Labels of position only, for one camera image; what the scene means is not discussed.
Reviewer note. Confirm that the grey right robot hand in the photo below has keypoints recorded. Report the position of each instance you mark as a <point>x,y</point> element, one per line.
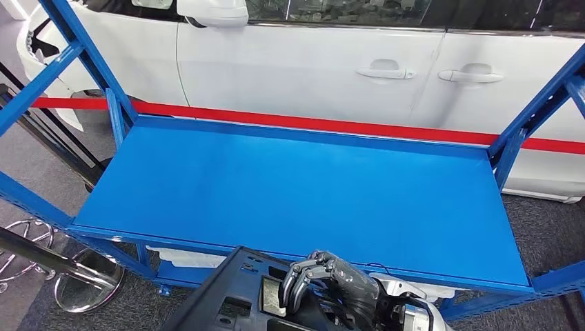
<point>347,283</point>

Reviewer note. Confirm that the black plastic frame part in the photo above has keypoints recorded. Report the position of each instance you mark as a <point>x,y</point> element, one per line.
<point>215,292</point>

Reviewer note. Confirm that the blue metal shelf rack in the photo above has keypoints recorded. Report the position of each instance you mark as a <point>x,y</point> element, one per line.
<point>274,192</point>

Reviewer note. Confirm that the white plastic bin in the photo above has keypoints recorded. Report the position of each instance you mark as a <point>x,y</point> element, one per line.
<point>192,259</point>
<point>441,294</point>

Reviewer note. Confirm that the red barrier belt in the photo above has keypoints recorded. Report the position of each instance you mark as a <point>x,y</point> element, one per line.
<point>320,123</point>

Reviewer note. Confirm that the white car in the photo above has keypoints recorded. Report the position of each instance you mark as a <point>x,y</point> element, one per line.
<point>297,68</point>

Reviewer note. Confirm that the chrome chair base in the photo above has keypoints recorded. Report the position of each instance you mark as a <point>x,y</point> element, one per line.
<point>48,274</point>

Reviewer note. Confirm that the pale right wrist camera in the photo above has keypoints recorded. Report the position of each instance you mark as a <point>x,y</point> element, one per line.
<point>397,288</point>

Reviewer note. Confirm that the chrome stanchion post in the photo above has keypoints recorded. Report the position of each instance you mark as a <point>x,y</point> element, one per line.
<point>91,292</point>

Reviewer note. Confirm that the black stanchion post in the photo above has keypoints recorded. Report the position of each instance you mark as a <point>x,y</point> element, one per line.
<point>96,176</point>

